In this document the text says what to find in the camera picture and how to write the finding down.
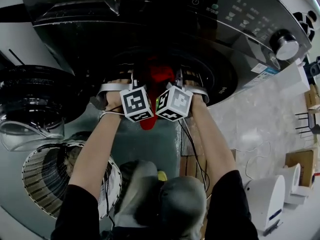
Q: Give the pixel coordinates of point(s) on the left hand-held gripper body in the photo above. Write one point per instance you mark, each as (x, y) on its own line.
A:
(136, 104)

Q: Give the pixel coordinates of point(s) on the white slotted laundry basket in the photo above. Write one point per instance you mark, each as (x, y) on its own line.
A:
(42, 181)

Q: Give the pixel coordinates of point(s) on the person's left hand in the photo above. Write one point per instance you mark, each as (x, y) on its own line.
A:
(113, 100)

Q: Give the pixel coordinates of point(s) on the brown cardboard box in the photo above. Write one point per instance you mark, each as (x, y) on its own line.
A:
(313, 97)
(301, 159)

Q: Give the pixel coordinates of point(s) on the red garment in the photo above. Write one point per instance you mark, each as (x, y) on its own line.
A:
(160, 74)

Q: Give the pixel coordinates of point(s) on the black washing machine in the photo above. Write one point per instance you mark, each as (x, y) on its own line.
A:
(100, 39)

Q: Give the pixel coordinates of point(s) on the person's left forearm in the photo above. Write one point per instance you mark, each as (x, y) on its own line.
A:
(100, 144)

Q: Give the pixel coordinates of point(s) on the white toilet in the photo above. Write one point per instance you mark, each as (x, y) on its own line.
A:
(296, 184)
(265, 204)

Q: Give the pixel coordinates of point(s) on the large white black machine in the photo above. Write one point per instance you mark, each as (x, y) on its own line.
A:
(25, 39)

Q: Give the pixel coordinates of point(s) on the person's grey jeans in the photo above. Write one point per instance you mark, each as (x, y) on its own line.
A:
(182, 204)

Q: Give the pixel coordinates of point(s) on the person's right hand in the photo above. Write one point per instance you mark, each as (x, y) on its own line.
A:
(197, 87)

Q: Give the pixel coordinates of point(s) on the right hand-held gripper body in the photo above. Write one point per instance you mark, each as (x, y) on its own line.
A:
(177, 104)

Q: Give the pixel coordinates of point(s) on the yellow shoe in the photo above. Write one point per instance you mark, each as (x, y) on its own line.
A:
(162, 176)

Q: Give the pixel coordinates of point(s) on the person's black printed t-shirt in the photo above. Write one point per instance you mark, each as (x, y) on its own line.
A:
(230, 209)

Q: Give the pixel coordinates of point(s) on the black metal chair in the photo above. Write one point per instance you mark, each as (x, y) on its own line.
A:
(308, 124)

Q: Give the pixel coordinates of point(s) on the round washer door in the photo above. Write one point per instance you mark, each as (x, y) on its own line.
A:
(32, 104)

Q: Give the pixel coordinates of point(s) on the black white robot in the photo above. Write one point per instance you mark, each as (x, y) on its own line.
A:
(306, 25)

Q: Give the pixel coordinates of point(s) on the person's right forearm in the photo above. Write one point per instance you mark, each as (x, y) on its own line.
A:
(212, 139)

